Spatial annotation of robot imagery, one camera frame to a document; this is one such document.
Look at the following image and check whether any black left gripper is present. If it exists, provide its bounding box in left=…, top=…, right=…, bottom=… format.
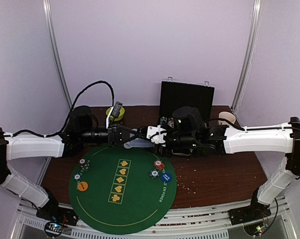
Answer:
left=79, top=123, right=139, bottom=147

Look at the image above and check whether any red cream poker chip stack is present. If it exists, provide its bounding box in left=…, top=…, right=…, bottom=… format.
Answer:
left=154, top=160, right=165, bottom=170

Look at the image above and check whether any blue small blind button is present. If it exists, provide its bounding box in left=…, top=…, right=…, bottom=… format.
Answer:
left=161, top=172, right=173, bottom=183

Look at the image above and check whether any green white small chip stack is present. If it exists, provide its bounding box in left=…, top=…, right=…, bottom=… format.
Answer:
left=73, top=173, right=82, bottom=182

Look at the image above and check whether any orange big blind button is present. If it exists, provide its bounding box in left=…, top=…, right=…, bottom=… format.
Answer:
left=77, top=181, right=89, bottom=192

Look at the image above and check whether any blue playing card deck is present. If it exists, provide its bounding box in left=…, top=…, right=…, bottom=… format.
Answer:
left=123, top=138, right=154, bottom=149

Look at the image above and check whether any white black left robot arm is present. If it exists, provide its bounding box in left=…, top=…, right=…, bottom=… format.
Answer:
left=0, top=102, right=131, bottom=221

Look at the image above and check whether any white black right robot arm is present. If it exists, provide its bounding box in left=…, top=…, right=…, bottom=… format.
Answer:
left=125, top=106, right=300, bottom=214

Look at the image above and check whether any lime green plastic bowl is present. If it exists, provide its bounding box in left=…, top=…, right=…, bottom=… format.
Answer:
left=106, top=107, right=125, bottom=121

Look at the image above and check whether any white patterned ceramic mug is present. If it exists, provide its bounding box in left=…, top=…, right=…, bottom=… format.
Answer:
left=218, top=112, right=236, bottom=125

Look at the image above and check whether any black poker chip case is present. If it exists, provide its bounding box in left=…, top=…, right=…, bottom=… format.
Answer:
left=159, top=81, right=214, bottom=127

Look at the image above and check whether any round green poker mat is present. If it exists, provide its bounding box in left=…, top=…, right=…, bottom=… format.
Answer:
left=69, top=146, right=177, bottom=235

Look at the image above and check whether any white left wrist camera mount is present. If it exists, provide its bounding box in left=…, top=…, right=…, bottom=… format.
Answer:
left=105, top=101, right=123, bottom=128

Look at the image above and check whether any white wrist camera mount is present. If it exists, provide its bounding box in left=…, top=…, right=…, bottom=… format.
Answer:
left=146, top=125, right=167, bottom=145
left=105, top=101, right=123, bottom=128

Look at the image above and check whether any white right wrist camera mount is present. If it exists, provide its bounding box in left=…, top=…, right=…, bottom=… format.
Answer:
left=146, top=125, right=167, bottom=145

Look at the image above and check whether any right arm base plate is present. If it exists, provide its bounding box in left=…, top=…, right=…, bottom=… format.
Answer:
left=228, top=206, right=272, bottom=225

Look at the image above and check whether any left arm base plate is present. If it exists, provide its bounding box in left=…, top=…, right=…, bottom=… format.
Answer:
left=36, top=207, right=79, bottom=226

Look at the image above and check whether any silver aluminium frame post left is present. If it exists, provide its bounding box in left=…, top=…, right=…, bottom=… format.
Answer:
left=42, top=0, right=72, bottom=109

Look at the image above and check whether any silver aluminium frame post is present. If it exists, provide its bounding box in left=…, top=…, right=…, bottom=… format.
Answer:
left=231, top=0, right=263, bottom=115
left=42, top=0, right=72, bottom=109

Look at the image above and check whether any silver aluminium frame post right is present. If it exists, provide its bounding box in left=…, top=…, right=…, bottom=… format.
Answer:
left=231, top=0, right=263, bottom=115

